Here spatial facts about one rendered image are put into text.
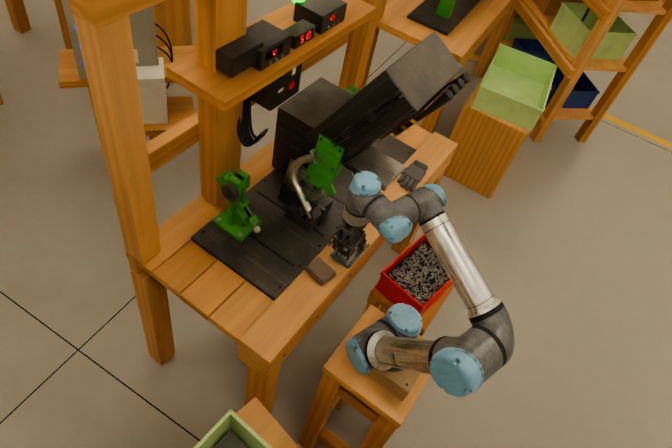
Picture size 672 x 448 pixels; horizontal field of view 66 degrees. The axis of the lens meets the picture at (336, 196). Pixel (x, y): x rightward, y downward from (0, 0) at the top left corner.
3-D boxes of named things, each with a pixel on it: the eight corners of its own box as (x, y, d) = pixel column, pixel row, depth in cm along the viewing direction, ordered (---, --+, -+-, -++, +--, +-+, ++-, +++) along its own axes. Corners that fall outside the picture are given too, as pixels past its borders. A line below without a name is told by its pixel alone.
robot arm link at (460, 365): (384, 351, 171) (514, 371, 125) (349, 375, 164) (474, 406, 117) (370, 318, 171) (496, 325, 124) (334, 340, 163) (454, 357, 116)
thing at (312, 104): (341, 153, 246) (355, 95, 222) (303, 187, 228) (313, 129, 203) (310, 134, 252) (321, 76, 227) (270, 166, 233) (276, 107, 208)
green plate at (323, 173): (337, 185, 211) (354, 143, 200) (327, 193, 205) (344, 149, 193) (315, 171, 214) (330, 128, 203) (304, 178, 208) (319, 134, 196)
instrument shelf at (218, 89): (375, 16, 217) (377, 7, 214) (224, 113, 161) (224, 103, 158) (326, -9, 224) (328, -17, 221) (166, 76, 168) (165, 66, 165)
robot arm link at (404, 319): (421, 341, 174) (433, 320, 164) (392, 362, 167) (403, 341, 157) (397, 314, 180) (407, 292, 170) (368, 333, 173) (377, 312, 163)
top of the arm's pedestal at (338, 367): (440, 358, 194) (443, 353, 191) (398, 429, 174) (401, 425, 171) (368, 309, 203) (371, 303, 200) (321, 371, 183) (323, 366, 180)
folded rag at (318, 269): (303, 269, 200) (304, 265, 197) (318, 258, 204) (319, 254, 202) (321, 286, 196) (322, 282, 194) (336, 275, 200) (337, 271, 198)
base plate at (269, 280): (415, 152, 259) (416, 149, 257) (274, 301, 191) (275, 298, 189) (346, 112, 271) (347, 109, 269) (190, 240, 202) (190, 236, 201)
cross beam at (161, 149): (346, 43, 258) (350, 26, 252) (136, 182, 178) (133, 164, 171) (338, 38, 260) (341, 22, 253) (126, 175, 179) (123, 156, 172)
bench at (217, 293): (410, 247, 331) (456, 146, 267) (255, 446, 239) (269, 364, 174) (322, 191, 351) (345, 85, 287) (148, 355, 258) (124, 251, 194)
